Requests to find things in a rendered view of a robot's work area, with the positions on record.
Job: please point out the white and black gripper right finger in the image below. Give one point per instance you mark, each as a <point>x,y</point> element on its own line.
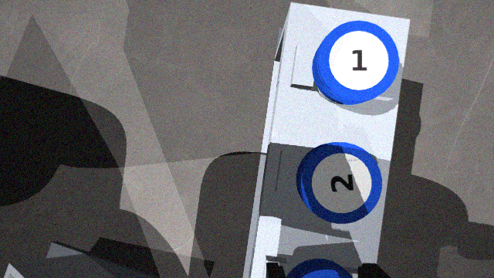
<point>371,270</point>

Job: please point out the white two-button control box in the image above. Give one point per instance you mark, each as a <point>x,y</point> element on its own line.
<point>71,263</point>

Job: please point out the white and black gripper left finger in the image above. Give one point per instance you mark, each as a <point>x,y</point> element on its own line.
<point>273,270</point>

